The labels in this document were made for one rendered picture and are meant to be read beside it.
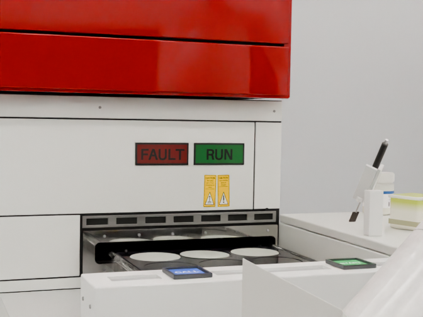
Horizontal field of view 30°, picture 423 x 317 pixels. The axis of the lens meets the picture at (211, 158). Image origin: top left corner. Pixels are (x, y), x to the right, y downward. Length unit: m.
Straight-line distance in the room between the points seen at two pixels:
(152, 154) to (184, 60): 0.21
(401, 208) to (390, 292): 0.75
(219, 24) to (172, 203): 0.39
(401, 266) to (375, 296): 0.04
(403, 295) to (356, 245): 0.66
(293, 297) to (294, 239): 0.92
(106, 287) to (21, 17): 0.70
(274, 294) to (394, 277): 0.13
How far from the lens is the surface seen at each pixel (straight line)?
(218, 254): 1.62
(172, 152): 1.69
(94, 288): 1.04
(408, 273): 0.87
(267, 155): 1.77
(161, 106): 1.68
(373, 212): 1.50
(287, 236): 1.75
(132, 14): 1.63
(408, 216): 1.59
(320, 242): 1.62
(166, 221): 1.70
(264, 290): 0.88
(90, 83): 1.59
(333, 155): 3.55
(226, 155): 1.73
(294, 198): 3.47
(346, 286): 1.17
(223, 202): 1.74
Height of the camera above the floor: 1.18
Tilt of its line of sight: 3 degrees down
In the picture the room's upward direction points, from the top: 1 degrees clockwise
